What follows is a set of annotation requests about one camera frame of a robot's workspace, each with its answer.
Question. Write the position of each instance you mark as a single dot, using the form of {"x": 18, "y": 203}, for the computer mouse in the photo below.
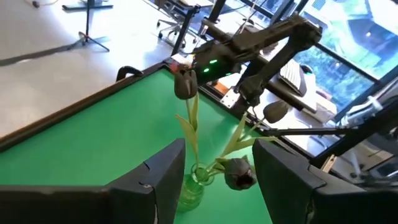
{"x": 307, "y": 69}

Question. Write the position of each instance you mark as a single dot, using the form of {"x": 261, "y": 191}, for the black table frame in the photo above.
{"x": 62, "y": 116}

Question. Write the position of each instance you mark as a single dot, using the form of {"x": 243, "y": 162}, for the grey office chair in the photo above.
{"x": 178, "y": 23}

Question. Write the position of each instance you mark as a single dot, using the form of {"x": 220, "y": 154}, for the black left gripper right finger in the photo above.
{"x": 289, "y": 196}

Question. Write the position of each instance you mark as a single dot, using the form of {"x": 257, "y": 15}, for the black frame strut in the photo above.
{"x": 357, "y": 137}

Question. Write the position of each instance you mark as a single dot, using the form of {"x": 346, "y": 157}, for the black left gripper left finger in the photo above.
{"x": 140, "y": 202}

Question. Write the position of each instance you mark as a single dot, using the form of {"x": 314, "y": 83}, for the black flat-base stand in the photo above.
{"x": 90, "y": 6}

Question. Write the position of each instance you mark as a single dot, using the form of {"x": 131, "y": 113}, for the black standing desk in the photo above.
{"x": 185, "y": 31}

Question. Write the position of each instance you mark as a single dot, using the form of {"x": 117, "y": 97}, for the green glass vase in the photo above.
{"x": 189, "y": 196}

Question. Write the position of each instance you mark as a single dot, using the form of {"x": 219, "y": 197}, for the computer keyboard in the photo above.
{"x": 292, "y": 76}

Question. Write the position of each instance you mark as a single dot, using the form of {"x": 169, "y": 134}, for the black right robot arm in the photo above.
{"x": 280, "y": 31}

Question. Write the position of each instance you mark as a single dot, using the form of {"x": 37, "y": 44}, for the black tripod stand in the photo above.
{"x": 87, "y": 36}

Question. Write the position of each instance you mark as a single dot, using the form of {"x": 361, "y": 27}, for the grey computer desk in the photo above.
{"x": 317, "y": 93}

